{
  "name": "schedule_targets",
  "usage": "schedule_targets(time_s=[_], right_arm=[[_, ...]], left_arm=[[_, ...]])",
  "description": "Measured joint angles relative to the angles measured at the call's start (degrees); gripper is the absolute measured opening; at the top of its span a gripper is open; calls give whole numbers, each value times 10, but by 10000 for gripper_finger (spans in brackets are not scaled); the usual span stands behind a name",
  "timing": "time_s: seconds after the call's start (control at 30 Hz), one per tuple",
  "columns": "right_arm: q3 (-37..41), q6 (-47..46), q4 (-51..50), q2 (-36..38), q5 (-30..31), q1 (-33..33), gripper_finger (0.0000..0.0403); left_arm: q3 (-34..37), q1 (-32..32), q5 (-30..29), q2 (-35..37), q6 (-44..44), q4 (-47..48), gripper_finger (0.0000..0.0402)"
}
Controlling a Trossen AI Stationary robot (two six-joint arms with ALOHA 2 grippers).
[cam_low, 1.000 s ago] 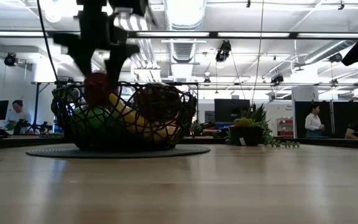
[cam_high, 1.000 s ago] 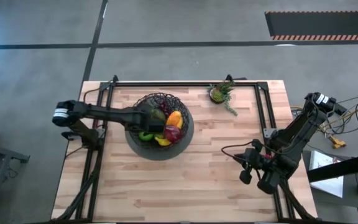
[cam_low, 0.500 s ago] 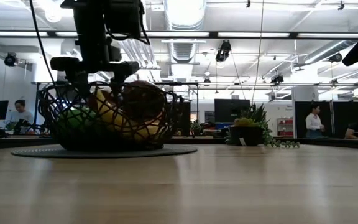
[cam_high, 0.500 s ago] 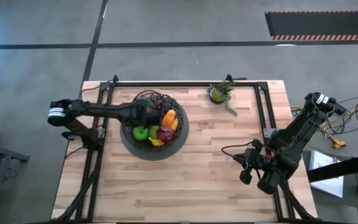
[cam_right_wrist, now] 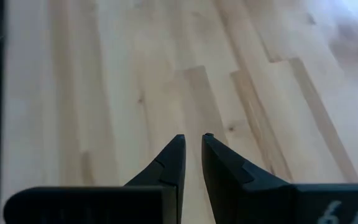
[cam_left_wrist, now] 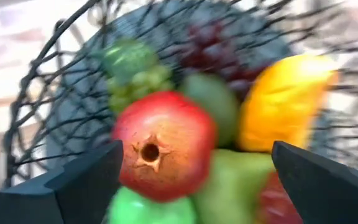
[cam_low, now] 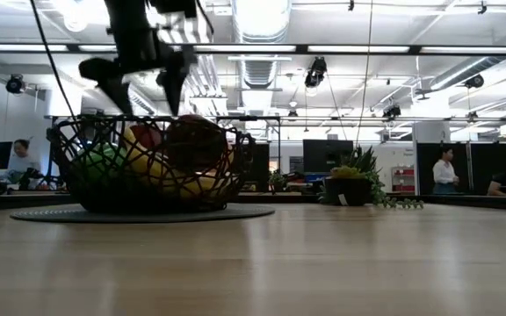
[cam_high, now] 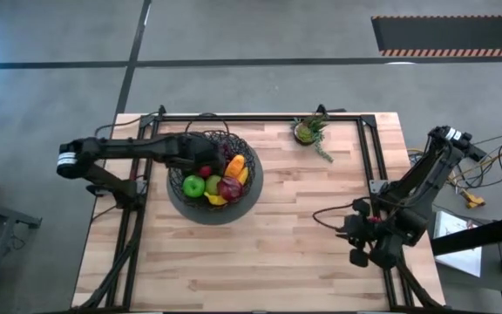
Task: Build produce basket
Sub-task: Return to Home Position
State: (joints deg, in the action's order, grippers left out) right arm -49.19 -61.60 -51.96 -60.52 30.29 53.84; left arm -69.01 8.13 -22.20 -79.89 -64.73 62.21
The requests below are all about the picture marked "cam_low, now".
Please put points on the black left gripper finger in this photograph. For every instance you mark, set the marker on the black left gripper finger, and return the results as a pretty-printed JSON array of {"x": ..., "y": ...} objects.
[
  {"x": 103, "y": 70},
  {"x": 176, "y": 74}
]

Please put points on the pink-red pomegranate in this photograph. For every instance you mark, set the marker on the pink-red pomegranate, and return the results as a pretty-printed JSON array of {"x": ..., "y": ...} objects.
[{"x": 145, "y": 136}]

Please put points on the dark red apple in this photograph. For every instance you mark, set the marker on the dark red apple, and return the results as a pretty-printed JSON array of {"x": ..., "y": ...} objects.
[{"x": 196, "y": 145}]

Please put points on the bright green apple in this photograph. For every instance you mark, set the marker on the bright green apple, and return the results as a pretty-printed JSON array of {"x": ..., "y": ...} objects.
[{"x": 99, "y": 164}]

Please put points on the yellow banana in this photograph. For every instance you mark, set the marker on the yellow banana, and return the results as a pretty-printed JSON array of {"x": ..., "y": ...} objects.
[{"x": 145, "y": 164}]

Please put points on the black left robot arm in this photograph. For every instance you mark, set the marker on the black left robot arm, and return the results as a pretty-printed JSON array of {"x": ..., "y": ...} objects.
[{"x": 127, "y": 11}]

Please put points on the person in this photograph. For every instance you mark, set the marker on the person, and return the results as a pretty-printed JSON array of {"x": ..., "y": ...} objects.
[
  {"x": 22, "y": 164},
  {"x": 501, "y": 182},
  {"x": 444, "y": 173}
]

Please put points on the small background potted plant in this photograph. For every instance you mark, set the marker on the small background potted plant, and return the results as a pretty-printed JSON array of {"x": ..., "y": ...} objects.
[{"x": 277, "y": 180}]

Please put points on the round grey mat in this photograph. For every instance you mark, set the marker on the round grey mat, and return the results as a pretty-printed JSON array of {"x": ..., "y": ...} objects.
[{"x": 33, "y": 215}]

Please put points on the black computer monitor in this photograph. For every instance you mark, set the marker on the black computer monitor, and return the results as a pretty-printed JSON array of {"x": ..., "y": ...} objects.
[{"x": 327, "y": 155}]

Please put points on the potted succulent plant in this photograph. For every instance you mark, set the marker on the potted succulent plant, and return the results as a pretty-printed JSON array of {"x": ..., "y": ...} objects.
[{"x": 347, "y": 191}]

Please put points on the shelf with red boxes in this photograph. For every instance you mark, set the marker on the shelf with red boxes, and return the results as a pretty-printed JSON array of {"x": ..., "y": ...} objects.
[{"x": 403, "y": 180}]

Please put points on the black office partition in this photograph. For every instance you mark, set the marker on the black office partition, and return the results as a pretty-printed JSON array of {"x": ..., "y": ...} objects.
[{"x": 481, "y": 167}]

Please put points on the black ceiling camera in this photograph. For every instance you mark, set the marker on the black ceiling camera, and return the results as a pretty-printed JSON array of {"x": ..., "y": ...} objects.
[
  {"x": 15, "y": 83},
  {"x": 474, "y": 81},
  {"x": 315, "y": 72},
  {"x": 392, "y": 111}
]

